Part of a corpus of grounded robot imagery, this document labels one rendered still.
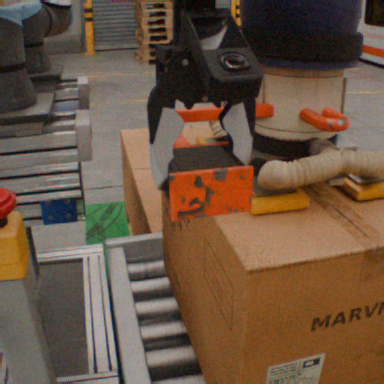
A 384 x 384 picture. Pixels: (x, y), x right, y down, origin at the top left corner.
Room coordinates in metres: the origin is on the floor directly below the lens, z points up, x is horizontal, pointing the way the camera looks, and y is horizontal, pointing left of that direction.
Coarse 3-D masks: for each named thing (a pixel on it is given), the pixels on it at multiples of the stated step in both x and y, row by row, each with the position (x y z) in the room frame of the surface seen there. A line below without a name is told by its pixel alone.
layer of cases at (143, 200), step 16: (144, 128) 2.37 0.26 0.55; (128, 144) 2.11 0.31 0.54; (144, 144) 2.11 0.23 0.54; (128, 160) 1.94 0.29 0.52; (144, 160) 1.88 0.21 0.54; (128, 176) 1.94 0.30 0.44; (144, 176) 1.70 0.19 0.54; (128, 192) 2.00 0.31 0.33; (144, 192) 1.54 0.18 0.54; (160, 192) 1.54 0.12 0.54; (128, 208) 2.07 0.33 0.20; (144, 208) 1.41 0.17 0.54; (160, 208) 1.41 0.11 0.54; (144, 224) 1.41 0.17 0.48; (160, 224) 1.29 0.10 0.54
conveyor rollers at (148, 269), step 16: (128, 272) 1.03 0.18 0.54; (144, 272) 1.03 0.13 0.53; (160, 272) 1.04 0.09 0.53; (144, 288) 0.95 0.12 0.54; (160, 288) 0.95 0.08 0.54; (144, 304) 0.87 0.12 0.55; (160, 304) 0.87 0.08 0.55; (176, 304) 0.88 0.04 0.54; (176, 320) 0.81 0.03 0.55; (144, 336) 0.76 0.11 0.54; (160, 336) 0.77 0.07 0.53; (176, 336) 0.78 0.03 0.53; (160, 352) 0.70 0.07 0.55; (176, 352) 0.70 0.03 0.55; (192, 352) 0.71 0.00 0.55; (160, 368) 0.68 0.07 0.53; (176, 368) 0.69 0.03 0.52
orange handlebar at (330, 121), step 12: (180, 108) 0.70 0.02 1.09; (192, 108) 0.70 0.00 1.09; (204, 108) 0.70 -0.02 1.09; (216, 108) 0.70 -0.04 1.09; (264, 108) 0.72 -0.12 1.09; (192, 120) 0.69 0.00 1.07; (204, 120) 0.70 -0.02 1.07; (312, 120) 0.66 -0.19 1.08; (324, 120) 0.65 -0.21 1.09; (336, 120) 0.64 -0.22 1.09; (348, 120) 0.65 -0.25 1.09; (180, 144) 0.52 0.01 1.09
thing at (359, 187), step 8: (344, 176) 0.70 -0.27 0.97; (352, 176) 0.69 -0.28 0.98; (360, 176) 0.69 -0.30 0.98; (344, 184) 0.68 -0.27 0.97; (352, 184) 0.67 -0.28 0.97; (360, 184) 0.67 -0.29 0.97; (368, 184) 0.67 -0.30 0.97; (376, 184) 0.67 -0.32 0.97; (352, 192) 0.65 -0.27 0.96; (360, 192) 0.64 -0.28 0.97; (368, 192) 0.64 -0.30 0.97; (376, 192) 0.65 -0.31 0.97
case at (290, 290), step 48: (192, 144) 0.93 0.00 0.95; (336, 192) 0.69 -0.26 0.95; (192, 240) 0.72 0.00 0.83; (240, 240) 0.53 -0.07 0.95; (288, 240) 0.53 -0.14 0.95; (336, 240) 0.52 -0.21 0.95; (192, 288) 0.72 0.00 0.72; (240, 288) 0.47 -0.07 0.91; (288, 288) 0.47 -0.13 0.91; (336, 288) 0.49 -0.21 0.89; (192, 336) 0.72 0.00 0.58; (240, 336) 0.46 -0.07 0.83; (288, 336) 0.48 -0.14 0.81; (336, 336) 0.50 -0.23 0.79
